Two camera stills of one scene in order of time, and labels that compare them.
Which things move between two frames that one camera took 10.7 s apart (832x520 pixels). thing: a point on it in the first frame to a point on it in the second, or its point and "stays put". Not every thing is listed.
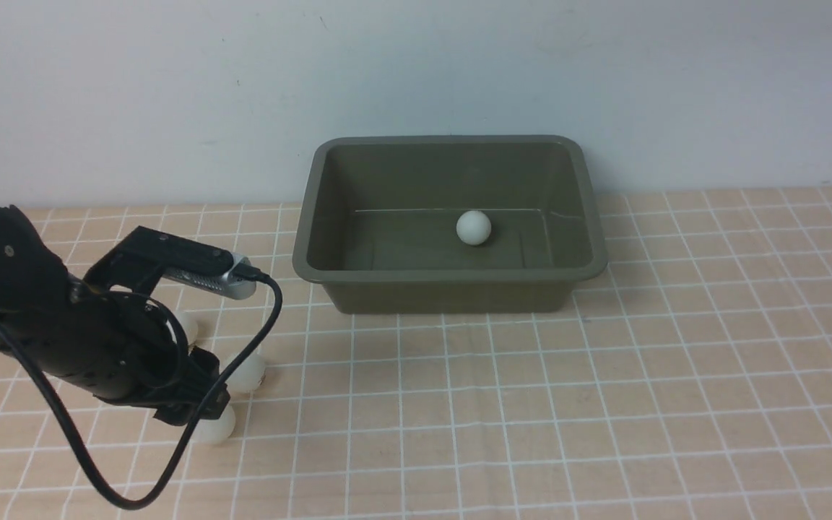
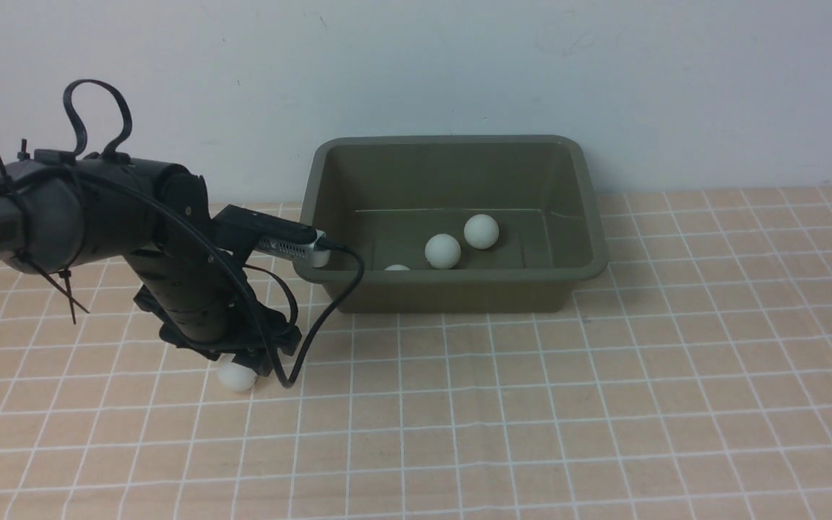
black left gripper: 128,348 to 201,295
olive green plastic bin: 379,213 stays put
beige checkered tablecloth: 725,366 stays put
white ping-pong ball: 212,431 to 443,251
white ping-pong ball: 249,375 stays put
